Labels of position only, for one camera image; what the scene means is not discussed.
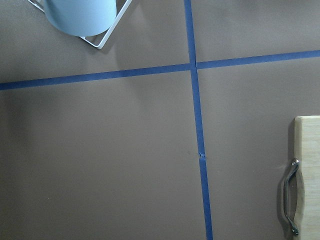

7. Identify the bamboo cutting board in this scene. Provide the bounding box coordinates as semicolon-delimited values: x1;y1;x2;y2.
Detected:
294;115;320;240

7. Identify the metal board handle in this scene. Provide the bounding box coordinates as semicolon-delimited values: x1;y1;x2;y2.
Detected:
283;158;300;236

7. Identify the light blue cup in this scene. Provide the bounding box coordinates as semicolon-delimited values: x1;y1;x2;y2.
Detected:
43;0;117;37

